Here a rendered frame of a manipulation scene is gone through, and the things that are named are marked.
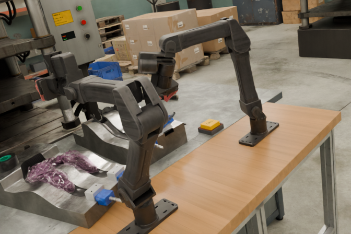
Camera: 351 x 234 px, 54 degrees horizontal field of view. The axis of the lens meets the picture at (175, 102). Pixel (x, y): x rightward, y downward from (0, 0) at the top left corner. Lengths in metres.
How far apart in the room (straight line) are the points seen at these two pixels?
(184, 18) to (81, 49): 3.34
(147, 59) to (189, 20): 4.21
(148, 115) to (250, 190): 0.46
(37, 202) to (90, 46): 1.12
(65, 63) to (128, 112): 0.30
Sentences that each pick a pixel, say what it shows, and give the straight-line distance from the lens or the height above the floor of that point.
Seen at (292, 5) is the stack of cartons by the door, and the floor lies 0.39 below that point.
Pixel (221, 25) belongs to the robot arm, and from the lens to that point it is 1.22.
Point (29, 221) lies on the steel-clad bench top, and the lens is 1.28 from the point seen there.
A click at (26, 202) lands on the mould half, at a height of 0.84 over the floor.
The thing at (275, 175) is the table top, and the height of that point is 0.80.
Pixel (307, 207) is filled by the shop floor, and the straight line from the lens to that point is 2.32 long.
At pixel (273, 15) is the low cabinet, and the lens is 8.14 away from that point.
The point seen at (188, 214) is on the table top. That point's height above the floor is 0.80.
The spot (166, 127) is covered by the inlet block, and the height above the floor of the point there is 0.90.
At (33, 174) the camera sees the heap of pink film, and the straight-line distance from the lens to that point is 1.34.
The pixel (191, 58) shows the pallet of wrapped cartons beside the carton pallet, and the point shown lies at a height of 0.21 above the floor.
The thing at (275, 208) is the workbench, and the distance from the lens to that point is 2.14.
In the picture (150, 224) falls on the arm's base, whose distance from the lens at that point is 1.02.
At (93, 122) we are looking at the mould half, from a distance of 1.52.
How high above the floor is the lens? 1.44
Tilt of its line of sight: 20 degrees down
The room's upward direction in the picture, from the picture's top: 12 degrees counter-clockwise
